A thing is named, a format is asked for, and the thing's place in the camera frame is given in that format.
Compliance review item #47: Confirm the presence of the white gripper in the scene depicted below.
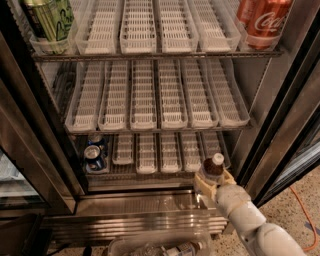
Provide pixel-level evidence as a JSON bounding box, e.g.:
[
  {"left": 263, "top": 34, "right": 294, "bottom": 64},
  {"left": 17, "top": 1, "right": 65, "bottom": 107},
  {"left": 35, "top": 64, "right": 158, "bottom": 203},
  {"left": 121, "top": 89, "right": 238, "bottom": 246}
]
[{"left": 194, "top": 170, "right": 266, "bottom": 230}]

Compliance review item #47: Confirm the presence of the brown drink plastic bottle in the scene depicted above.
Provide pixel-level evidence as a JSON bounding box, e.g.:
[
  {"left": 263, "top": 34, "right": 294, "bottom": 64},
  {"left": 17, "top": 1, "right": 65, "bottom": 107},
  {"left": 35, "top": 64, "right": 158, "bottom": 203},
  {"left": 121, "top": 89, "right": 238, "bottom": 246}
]
[{"left": 200, "top": 153, "right": 224, "bottom": 183}]

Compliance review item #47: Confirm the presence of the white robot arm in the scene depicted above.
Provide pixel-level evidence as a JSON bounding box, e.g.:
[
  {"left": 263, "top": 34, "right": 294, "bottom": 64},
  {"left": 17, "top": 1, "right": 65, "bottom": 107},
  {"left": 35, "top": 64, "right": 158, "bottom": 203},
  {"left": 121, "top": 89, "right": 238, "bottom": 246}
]
[{"left": 194, "top": 168, "right": 306, "bottom": 256}]

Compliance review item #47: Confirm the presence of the bottle lying in bin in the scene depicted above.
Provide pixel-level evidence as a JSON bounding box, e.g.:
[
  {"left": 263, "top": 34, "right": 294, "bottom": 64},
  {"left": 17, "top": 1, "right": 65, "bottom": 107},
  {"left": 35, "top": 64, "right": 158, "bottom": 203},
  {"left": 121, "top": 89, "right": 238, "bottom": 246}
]
[{"left": 128, "top": 242, "right": 203, "bottom": 256}]

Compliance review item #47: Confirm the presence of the open fridge door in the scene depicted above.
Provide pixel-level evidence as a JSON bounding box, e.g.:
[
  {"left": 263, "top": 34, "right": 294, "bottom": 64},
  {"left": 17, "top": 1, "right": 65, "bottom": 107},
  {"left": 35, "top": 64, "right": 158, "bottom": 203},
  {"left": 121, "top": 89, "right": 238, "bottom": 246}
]
[{"left": 233, "top": 0, "right": 320, "bottom": 206}]

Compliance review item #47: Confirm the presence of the stainless fridge base grille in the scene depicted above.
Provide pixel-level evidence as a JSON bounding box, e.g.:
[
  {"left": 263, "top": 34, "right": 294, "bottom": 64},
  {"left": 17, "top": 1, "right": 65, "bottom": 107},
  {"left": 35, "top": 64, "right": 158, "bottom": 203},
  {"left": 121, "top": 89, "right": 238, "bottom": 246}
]
[{"left": 43, "top": 189, "right": 234, "bottom": 244}]

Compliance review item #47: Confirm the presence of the left glass fridge door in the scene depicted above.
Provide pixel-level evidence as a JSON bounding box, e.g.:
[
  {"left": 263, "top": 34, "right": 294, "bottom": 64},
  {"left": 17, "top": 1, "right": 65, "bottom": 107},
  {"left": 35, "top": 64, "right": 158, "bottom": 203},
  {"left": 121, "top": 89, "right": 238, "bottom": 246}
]
[{"left": 0, "top": 33, "right": 84, "bottom": 218}]

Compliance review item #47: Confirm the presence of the clear plastic bin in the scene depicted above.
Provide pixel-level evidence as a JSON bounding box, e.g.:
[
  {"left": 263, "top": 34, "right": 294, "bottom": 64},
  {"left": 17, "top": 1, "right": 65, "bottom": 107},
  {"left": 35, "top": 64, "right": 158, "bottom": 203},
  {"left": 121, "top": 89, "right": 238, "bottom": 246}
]
[{"left": 108, "top": 230, "right": 214, "bottom": 256}]

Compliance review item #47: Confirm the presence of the blue soda can front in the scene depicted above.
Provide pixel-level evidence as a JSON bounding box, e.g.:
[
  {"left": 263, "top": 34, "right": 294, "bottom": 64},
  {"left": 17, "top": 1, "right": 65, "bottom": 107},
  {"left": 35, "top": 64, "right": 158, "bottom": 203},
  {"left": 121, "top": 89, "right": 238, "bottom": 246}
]
[{"left": 84, "top": 145, "right": 106, "bottom": 171}]

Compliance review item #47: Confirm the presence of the blue soda can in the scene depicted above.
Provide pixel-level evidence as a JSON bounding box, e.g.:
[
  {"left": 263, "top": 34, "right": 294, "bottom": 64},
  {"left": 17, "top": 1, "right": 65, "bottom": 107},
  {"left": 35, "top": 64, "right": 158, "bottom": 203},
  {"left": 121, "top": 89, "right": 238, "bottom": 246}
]
[
  {"left": 88, "top": 134, "right": 107, "bottom": 156},
  {"left": 84, "top": 145, "right": 106, "bottom": 171}
]

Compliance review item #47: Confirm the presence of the blue soda can rear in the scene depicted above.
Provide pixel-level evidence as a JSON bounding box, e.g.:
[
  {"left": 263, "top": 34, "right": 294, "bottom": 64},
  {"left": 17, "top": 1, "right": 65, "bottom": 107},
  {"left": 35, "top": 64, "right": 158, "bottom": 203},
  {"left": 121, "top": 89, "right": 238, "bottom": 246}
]
[{"left": 88, "top": 134, "right": 107, "bottom": 156}]

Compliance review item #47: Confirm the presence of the red cola can front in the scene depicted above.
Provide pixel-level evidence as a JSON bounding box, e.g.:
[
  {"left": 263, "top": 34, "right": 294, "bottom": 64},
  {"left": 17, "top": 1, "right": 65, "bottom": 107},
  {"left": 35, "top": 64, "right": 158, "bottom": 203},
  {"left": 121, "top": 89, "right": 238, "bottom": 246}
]
[{"left": 247, "top": 0, "right": 293, "bottom": 50}]

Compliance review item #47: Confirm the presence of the red cola can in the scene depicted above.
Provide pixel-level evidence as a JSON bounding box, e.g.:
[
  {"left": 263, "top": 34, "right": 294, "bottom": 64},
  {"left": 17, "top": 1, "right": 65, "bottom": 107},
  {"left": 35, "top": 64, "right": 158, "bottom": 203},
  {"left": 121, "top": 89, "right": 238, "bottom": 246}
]
[
  {"left": 247, "top": 0, "right": 293, "bottom": 50},
  {"left": 237, "top": 0, "right": 257, "bottom": 26}
]

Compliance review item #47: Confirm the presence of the red cola can rear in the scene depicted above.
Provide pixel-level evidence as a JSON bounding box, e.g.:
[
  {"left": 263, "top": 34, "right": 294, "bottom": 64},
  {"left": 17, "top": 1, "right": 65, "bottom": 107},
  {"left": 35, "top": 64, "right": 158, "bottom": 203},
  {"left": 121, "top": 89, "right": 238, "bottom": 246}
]
[{"left": 237, "top": 0, "right": 257, "bottom": 26}]

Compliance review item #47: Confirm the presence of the green soda can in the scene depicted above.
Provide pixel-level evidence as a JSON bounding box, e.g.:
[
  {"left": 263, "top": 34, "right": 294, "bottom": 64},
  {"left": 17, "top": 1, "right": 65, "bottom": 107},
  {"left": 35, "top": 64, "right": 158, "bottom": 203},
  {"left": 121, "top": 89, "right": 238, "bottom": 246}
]
[{"left": 19, "top": 0, "right": 74, "bottom": 54}]

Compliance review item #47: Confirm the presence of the middle wire shelf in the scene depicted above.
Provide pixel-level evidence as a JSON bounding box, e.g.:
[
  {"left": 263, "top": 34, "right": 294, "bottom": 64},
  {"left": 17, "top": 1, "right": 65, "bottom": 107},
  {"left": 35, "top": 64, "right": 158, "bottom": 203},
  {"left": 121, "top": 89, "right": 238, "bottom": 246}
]
[{"left": 66, "top": 124, "right": 253, "bottom": 136}]

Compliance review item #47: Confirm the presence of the wire shelf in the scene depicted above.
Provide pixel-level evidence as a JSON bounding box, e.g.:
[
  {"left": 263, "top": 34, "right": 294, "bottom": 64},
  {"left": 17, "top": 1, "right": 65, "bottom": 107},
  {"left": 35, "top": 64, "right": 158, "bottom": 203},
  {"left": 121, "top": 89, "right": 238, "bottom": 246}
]
[
  {"left": 66, "top": 124, "right": 253, "bottom": 136},
  {"left": 32, "top": 50, "right": 284, "bottom": 62},
  {"left": 83, "top": 134, "right": 234, "bottom": 184}
]

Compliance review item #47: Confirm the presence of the orange floor cable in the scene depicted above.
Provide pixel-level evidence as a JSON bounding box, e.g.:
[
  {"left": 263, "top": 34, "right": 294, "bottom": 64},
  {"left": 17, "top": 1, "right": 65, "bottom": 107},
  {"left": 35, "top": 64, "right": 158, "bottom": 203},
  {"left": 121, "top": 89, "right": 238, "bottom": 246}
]
[{"left": 288, "top": 185, "right": 318, "bottom": 253}]

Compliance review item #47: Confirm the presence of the bottom wire shelf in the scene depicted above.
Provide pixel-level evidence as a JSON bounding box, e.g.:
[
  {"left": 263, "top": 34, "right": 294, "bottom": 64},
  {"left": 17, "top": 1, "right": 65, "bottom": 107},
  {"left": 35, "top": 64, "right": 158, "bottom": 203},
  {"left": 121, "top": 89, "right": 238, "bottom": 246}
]
[{"left": 83, "top": 134, "right": 234, "bottom": 184}]

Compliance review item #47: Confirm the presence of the top wire shelf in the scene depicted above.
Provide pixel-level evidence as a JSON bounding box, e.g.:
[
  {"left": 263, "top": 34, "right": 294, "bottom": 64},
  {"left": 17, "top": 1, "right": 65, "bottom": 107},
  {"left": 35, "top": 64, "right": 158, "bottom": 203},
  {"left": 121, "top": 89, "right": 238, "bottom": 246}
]
[{"left": 32, "top": 50, "right": 284, "bottom": 62}]

